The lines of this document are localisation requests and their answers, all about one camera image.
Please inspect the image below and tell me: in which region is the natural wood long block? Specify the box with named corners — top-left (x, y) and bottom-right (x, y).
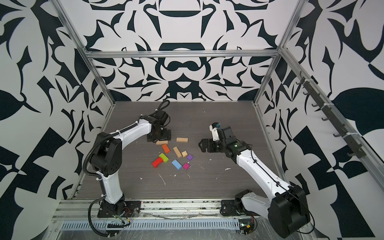
top-left (173, 147), bottom-right (183, 158)
top-left (156, 141), bottom-right (169, 146)
top-left (177, 138), bottom-right (189, 143)

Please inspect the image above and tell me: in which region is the grey wall hook rack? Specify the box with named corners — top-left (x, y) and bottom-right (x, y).
top-left (298, 71), bottom-right (369, 159)

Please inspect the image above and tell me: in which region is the aluminium mounting rail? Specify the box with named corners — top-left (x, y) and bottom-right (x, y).
top-left (52, 196), bottom-right (308, 221)

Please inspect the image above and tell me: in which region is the magenta wood block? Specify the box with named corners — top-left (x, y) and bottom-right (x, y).
top-left (183, 163), bottom-right (191, 170)

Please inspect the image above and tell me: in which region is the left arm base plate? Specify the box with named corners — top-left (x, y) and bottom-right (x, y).
top-left (97, 200), bottom-right (142, 218)

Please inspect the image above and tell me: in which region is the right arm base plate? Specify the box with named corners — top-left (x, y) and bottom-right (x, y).
top-left (220, 199), bottom-right (258, 217)

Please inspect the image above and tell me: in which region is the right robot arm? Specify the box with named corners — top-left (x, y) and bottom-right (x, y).
top-left (199, 122), bottom-right (313, 238)

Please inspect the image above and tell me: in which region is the green lit controller board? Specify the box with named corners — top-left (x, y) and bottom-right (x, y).
top-left (240, 223), bottom-right (255, 235)

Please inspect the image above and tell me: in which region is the aluminium cage frame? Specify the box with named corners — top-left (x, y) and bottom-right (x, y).
top-left (51, 1), bottom-right (384, 188)

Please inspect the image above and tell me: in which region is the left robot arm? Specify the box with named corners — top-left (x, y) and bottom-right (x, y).
top-left (82, 100), bottom-right (171, 207)

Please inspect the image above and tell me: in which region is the light blue wood block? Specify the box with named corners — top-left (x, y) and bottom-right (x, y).
top-left (172, 160), bottom-right (182, 170)

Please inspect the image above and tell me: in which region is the white slotted cable duct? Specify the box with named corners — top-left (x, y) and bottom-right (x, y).
top-left (59, 218), bottom-right (241, 232)

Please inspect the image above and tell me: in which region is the red arch wood block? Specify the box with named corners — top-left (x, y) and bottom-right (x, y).
top-left (152, 157), bottom-right (164, 169)

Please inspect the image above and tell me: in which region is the orange wood block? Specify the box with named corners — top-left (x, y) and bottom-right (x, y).
top-left (162, 144), bottom-right (171, 154)

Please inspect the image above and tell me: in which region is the black corrugated cable hose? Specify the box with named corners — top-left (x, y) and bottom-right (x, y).
top-left (87, 197), bottom-right (121, 238)

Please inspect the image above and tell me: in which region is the green wood block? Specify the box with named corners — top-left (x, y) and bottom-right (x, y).
top-left (159, 153), bottom-right (169, 163)

